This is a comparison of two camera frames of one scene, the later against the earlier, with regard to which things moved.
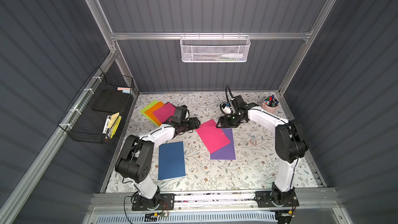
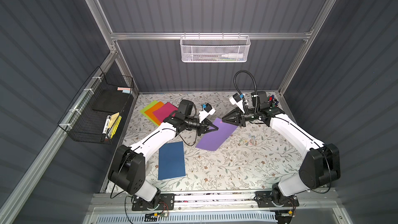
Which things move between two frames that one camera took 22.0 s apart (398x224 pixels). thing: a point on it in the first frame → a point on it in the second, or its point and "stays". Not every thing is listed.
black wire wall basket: [95, 114] stays
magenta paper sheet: [165, 112] stays
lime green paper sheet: [142, 111] stays
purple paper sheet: [227, 152] → [213, 139]
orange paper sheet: [150, 111] stays
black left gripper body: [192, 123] → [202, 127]
